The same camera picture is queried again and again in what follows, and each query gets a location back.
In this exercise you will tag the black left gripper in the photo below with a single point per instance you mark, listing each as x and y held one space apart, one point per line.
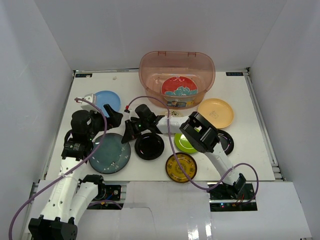
100 120

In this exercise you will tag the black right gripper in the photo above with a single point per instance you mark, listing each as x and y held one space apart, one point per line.
130 133

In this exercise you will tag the black glossy plate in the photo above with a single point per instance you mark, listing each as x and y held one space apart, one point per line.
149 146

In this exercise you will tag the light blue plastic plate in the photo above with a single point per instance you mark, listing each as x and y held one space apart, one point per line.
107 97

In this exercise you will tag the dark blue glazed plate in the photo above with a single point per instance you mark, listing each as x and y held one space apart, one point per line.
112 155

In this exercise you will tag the cream plate with dark patch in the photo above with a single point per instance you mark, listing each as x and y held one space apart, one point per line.
173 113

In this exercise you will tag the red plate with teal flower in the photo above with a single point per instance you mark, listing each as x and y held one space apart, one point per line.
179 86

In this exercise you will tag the peach plastic plate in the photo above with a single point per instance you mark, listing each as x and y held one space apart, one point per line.
217 111

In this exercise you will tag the small black plate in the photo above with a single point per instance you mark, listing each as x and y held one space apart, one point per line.
226 141

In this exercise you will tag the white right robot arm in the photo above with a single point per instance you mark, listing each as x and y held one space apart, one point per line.
200 133

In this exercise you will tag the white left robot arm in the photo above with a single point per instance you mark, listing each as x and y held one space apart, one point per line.
71 194

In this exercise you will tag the translucent pink plastic bin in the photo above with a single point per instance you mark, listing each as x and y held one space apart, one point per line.
157 66

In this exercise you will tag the lime green plate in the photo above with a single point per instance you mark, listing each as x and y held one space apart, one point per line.
183 144

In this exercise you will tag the yellow patterned brown-rimmed plate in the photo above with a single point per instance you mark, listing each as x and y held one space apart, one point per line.
175 173

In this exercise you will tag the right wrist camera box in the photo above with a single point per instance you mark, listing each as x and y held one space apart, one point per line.
126 113

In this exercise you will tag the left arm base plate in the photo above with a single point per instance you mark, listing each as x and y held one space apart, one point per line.
108 192

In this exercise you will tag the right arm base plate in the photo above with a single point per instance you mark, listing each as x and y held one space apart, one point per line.
222 199

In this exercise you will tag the aluminium table frame rail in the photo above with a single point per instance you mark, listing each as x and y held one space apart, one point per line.
267 142

